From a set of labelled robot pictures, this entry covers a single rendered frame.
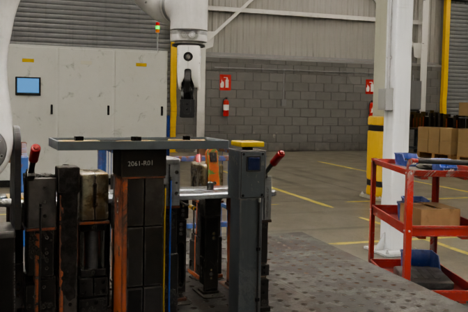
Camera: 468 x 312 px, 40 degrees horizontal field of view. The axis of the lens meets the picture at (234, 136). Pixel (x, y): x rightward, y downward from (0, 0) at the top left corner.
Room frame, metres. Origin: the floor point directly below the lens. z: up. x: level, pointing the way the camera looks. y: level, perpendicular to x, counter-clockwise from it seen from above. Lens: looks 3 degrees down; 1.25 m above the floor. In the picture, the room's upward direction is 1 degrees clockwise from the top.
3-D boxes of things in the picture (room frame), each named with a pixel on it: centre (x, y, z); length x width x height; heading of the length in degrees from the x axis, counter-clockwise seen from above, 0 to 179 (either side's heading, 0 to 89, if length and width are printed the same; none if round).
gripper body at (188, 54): (1.48, 0.11, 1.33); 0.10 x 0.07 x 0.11; 3
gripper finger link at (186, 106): (1.42, 0.10, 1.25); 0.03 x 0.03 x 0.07; 3
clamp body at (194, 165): (2.04, 0.09, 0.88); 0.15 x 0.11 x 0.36; 24
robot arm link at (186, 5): (1.48, 0.11, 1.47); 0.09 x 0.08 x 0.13; 45
